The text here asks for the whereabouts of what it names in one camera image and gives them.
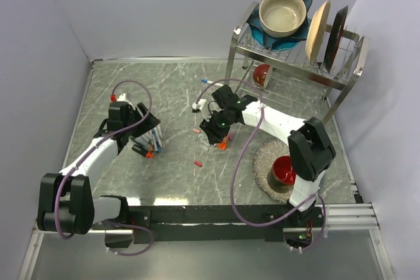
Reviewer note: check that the steel dish rack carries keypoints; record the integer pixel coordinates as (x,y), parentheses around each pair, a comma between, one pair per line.
(294,63)

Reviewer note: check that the beige plate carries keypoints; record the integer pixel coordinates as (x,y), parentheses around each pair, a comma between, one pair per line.
(316,32)

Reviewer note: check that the beige ceramic bowl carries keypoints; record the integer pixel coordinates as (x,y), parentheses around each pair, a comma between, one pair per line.
(282,18)

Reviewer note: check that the black orange highlighter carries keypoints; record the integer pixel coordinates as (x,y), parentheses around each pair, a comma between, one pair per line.
(143,152)

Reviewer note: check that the speckled grey plate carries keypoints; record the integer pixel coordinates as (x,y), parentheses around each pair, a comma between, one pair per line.
(263,159)

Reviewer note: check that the small red bowl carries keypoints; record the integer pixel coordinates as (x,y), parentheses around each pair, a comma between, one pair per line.
(262,74)

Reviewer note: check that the black plate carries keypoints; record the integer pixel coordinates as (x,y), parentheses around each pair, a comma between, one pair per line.
(336,33)

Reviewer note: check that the teal star shaped plate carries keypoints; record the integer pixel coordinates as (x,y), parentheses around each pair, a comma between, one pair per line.
(277,44)

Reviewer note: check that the dark blue pen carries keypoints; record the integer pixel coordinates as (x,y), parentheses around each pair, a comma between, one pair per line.
(156,142)

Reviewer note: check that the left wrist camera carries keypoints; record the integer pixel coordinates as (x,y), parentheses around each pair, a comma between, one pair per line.
(123,97)

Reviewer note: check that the red black mug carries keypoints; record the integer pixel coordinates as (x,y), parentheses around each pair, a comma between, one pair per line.
(281,175)

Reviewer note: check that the orange highlighter cap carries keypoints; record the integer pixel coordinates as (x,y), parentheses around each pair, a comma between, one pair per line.
(222,146)

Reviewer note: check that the black base bar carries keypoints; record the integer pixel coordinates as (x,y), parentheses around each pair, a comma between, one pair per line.
(207,223)

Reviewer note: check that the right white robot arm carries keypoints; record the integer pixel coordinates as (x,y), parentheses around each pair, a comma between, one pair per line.
(310,147)

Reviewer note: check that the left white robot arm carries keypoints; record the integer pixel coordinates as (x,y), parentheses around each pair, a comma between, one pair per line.
(66,204)

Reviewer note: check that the blue capped white marker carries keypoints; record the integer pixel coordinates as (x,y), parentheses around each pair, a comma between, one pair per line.
(206,81)

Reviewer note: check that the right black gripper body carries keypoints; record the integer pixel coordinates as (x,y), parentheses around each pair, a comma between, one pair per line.
(217,124)

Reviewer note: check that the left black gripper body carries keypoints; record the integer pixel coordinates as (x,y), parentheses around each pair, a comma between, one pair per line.
(134,119)

